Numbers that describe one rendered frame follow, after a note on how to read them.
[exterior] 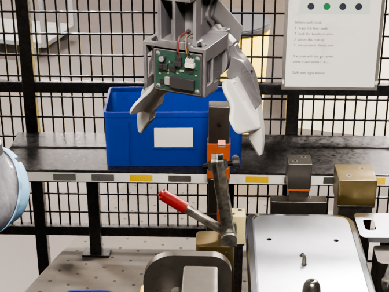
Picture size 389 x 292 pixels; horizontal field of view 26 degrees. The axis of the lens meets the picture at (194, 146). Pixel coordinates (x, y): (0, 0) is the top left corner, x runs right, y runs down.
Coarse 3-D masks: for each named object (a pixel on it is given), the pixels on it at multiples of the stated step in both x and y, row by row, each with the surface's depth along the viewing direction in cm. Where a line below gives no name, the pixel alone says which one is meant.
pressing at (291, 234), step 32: (256, 224) 170; (288, 224) 170; (320, 224) 170; (352, 224) 170; (256, 256) 158; (288, 256) 158; (320, 256) 158; (352, 256) 158; (256, 288) 148; (288, 288) 149; (352, 288) 149
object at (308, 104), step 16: (384, 48) 443; (384, 64) 446; (304, 96) 468; (320, 96) 465; (336, 96) 462; (352, 96) 459; (368, 96) 456; (384, 96) 453; (304, 112) 472; (320, 112) 469; (336, 112) 466; (352, 112) 463; (368, 112) 460; (384, 112) 457; (304, 128) 475; (320, 128) 472; (336, 128) 469; (352, 128) 466; (368, 128) 463
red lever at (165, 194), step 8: (160, 192) 150; (168, 192) 150; (168, 200) 150; (176, 200) 150; (184, 200) 151; (176, 208) 151; (184, 208) 151; (192, 208) 152; (192, 216) 152; (200, 216) 152; (208, 224) 152; (216, 224) 152
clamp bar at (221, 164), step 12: (216, 156) 148; (204, 168) 148; (216, 168) 147; (228, 168) 148; (216, 180) 148; (216, 192) 148; (228, 192) 152; (228, 204) 149; (228, 216) 150; (228, 228) 151
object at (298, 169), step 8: (288, 160) 179; (296, 160) 178; (304, 160) 179; (288, 168) 178; (296, 168) 178; (304, 168) 177; (288, 176) 178; (296, 176) 178; (304, 176) 178; (288, 184) 179; (296, 184) 179; (304, 184) 179; (288, 192) 181; (296, 192) 180; (304, 192) 180
